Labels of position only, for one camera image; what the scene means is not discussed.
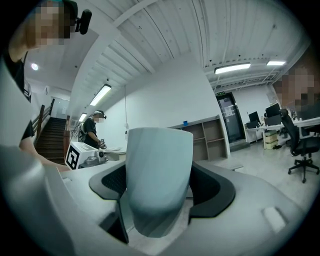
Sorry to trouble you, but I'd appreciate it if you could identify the grey wooden shelf unit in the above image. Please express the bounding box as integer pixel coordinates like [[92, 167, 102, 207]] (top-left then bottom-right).
[[166, 114, 229, 162]]

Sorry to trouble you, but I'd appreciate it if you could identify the person's left forearm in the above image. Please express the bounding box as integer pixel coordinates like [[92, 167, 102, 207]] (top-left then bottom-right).
[[19, 137, 68, 173]]

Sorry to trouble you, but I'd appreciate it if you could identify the teal ceramic mug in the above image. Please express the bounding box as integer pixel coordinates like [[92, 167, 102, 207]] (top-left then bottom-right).
[[124, 127, 195, 238]]

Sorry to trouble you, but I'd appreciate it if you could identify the dark wooden staircase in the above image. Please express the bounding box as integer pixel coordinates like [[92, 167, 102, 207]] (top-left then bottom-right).
[[31, 98, 71, 166]]

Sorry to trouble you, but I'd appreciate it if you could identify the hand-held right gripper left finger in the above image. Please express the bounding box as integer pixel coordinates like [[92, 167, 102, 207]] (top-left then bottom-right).
[[58, 161, 130, 244]]

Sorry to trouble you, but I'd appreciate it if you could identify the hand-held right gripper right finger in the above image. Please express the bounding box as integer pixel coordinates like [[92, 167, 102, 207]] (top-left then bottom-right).
[[162, 161, 305, 253]]

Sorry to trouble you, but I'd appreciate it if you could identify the beige drawer cabinet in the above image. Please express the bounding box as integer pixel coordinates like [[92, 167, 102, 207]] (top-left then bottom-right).
[[264, 129, 279, 150]]

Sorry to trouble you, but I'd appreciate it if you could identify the black office chair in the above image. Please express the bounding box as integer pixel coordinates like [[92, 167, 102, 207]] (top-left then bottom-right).
[[279, 108, 320, 184]]

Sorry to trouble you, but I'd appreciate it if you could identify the black head-mounted camera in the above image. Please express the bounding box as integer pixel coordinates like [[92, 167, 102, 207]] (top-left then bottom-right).
[[74, 9, 93, 35]]

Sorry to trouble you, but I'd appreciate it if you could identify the black glass door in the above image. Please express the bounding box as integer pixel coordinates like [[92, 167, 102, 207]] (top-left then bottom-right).
[[216, 91, 247, 145]]

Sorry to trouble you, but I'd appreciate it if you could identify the person's head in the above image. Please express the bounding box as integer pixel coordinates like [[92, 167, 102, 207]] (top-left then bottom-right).
[[7, 0, 78, 63]]

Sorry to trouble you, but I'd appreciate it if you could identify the black desk divider panel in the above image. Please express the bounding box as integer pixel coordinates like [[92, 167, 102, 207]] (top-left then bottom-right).
[[264, 114, 283, 126]]

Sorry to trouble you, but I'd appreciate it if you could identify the long white office desk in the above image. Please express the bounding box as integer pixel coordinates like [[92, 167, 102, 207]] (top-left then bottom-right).
[[244, 116, 320, 151]]

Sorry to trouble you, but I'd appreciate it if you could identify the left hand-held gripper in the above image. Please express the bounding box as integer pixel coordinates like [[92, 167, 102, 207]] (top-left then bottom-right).
[[64, 141, 109, 171]]

